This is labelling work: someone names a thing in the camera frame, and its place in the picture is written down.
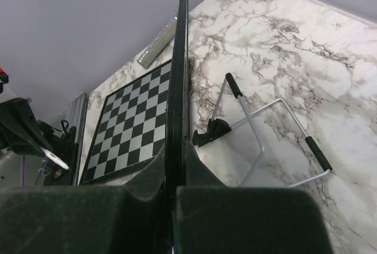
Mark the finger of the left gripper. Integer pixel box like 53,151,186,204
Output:
1,98,52,157

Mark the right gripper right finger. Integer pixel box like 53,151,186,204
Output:
173,142,333,253

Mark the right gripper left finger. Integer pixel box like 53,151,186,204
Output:
1,150,167,253

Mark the white green marker pen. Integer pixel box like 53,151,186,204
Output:
40,147,70,170

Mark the black framed whiteboard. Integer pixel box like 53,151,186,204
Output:
164,0,189,253

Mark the black and white chessboard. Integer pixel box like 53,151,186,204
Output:
80,61,171,184

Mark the glittery silver tube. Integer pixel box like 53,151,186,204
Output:
137,13,177,69

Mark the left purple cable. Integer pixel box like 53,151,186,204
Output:
19,155,49,189

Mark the aluminium frame rail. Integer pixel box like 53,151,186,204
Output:
62,93,88,186

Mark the wire whiteboard stand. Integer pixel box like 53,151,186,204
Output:
192,72,333,188

